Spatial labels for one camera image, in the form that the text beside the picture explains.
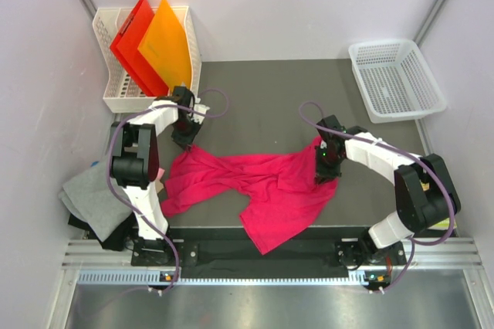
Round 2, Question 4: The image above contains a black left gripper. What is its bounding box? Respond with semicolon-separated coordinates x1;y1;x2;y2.
171;116;202;153

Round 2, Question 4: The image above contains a pink red t shirt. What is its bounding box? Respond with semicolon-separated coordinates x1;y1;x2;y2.
161;137;338;255

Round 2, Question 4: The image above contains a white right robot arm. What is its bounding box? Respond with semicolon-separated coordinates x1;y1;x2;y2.
315;115;461;264

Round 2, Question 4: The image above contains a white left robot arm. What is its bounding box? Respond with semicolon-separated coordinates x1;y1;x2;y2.
107;86;208;266

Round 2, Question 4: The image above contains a brown folded cloth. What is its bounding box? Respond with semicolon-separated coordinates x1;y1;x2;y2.
154;181;164;195

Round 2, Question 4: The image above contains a white file organizer rack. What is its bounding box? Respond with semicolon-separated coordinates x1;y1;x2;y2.
93;6;201;114

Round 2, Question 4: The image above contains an orange plastic folder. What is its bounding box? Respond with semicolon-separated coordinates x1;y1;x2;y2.
137;0;192;90

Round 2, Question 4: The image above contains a white plastic mesh basket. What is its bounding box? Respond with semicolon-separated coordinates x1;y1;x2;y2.
348;39;447;124

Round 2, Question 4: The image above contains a red plastic folder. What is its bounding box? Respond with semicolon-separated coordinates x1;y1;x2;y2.
110;0;169;97

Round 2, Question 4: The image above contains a grey folded t shirt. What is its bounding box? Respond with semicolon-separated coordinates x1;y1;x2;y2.
59;161;132;242

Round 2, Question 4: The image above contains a green treehouse book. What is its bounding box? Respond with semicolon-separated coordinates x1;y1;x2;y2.
427;218;451;231

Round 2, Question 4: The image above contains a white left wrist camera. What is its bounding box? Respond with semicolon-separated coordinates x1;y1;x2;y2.
189;98;210;124

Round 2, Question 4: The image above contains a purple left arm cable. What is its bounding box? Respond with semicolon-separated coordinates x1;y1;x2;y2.
106;87;230;293

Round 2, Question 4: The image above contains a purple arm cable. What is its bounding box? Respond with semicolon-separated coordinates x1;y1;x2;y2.
299;100;456;292
106;87;230;293

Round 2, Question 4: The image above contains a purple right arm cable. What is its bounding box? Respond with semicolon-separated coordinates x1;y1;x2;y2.
299;100;456;292

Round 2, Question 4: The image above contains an aluminium front rail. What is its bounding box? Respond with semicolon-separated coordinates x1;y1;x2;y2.
62;238;482;288

